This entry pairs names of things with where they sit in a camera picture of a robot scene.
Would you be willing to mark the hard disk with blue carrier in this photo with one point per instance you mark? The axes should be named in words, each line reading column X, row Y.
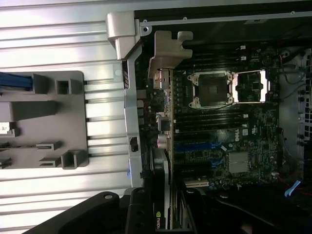
column 14, row 81

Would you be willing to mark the open dark PC case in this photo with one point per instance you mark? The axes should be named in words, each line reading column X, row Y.
column 131, row 109

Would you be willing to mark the black expansion slot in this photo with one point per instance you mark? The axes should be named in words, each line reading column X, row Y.
column 192, row 137

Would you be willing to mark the metal socket cover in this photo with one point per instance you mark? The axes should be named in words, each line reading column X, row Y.
column 251, row 86

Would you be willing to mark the CPU socket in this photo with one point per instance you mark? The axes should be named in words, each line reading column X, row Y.
column 210, row 90

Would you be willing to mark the green motherboard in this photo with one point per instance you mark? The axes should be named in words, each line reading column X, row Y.
column 258, row 126

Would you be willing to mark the grey parts rack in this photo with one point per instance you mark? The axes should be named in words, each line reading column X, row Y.
column 48, row 131

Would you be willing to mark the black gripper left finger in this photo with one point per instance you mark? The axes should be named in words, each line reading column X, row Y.
column 85, row 214

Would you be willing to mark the silver chipset heatsink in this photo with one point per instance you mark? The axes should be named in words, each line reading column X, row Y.
column 239, row 162

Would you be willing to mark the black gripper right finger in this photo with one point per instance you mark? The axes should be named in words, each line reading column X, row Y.
column 231, row 217

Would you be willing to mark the perforated silver drive cage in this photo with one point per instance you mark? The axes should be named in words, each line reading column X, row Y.
column 307, row 97

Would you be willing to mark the silver CPU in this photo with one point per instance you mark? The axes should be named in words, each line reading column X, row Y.
column 4, row 128

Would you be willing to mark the white expansion slot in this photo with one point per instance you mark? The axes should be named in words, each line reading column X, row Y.
column 196, row 183

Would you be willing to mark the blue expansion slot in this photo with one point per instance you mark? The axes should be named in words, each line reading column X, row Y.
column 192, row 146

